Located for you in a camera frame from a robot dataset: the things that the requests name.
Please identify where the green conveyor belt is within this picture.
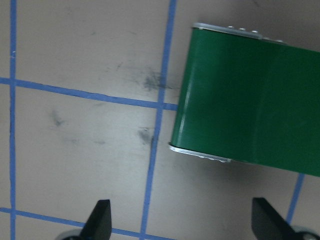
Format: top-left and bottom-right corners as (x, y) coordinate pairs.
(169, 23), (320, 176)

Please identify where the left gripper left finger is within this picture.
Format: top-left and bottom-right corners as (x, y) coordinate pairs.
(79, 199), (112, 240)

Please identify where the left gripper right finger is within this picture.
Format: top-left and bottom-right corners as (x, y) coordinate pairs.
(251, 197), (296, 240)

